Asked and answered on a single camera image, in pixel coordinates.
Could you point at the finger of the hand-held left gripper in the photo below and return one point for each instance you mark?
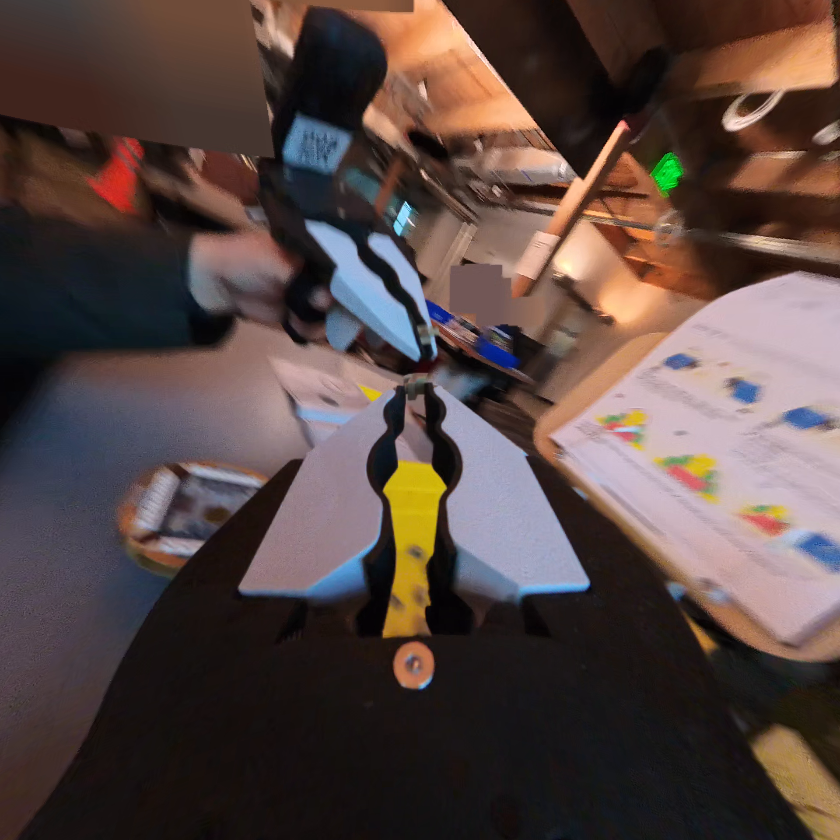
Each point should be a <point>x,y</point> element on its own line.
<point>403,269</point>
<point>364,289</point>

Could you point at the small grey brick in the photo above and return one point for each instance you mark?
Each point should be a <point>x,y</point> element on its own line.
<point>415,388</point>

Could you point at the blue plastic bin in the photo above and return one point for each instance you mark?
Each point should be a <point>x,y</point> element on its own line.
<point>495,344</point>

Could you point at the green exit sign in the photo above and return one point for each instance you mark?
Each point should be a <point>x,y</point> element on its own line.
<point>666,174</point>

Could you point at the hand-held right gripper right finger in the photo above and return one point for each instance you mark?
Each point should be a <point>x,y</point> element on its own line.
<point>512,518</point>

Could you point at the round toy brick model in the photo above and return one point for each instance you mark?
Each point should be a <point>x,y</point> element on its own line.
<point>184,512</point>

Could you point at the printed paper sheet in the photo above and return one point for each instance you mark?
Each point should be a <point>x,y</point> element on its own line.
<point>722,394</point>

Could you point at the wooden top work table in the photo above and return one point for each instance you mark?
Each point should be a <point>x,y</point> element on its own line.
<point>472,354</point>

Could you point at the person's left forearm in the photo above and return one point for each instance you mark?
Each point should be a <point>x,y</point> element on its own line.
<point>85,282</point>

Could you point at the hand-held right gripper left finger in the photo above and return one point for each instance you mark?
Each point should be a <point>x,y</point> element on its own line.
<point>321,518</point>

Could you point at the open instruction booklet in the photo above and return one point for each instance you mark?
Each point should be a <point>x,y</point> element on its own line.
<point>315,394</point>

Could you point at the person's left hand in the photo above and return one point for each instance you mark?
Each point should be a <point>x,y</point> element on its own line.
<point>236,269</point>

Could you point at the orange traffic cone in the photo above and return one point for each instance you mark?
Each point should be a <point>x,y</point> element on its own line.
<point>118,177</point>

